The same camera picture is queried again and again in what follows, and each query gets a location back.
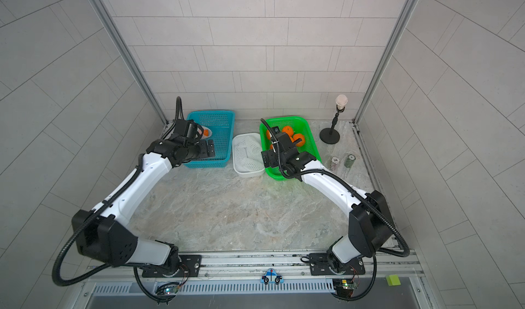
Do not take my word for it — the netted orange front corner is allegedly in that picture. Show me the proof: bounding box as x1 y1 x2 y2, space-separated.
292 133 306 147

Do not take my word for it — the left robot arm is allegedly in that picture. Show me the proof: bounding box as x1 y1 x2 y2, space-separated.
51 97 215 287

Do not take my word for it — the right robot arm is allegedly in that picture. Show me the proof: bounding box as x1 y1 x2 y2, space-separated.
261 119 410 273

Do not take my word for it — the green plastic basket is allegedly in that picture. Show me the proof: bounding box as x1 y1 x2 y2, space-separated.
259 116 321 181

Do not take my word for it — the white plastic tub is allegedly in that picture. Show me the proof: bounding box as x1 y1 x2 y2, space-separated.
232 133 265 178

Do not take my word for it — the teal plastic basket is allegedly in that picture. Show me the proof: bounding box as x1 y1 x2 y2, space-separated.
185 110 235 169

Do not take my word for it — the black stand with bulb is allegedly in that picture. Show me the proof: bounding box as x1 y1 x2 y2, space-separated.
319 94 348 145

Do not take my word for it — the toy car sticker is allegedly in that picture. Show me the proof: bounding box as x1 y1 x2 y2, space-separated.
261 269 283 285

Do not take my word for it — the left circuit board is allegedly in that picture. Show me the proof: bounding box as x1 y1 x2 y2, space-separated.
155 282 180 297

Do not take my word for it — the circuit board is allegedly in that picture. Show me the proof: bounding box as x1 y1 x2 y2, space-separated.
155 282 180 297
332 279 358 298

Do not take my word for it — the right circuit board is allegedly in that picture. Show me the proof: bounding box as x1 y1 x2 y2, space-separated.
332 279 358 298

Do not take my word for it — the green sticky note block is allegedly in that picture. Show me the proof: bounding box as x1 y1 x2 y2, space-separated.
386 275 401 287

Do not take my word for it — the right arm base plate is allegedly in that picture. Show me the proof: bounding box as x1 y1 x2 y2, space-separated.
301 253 366 276

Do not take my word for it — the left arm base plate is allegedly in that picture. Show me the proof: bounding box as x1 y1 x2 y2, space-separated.
140 254 202 278

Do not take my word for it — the aluminium front rail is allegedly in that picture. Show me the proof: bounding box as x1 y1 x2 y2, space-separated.
87 250 424 285

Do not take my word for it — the aluminium corner post left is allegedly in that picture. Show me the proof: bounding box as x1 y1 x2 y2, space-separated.
88 0 168 125

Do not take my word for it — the aluminium corner post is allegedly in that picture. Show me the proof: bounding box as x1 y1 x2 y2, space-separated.
88 0 168 125
354 0 418 126

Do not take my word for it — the aluminium corner post right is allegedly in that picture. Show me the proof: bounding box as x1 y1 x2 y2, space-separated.
354 0 418 126

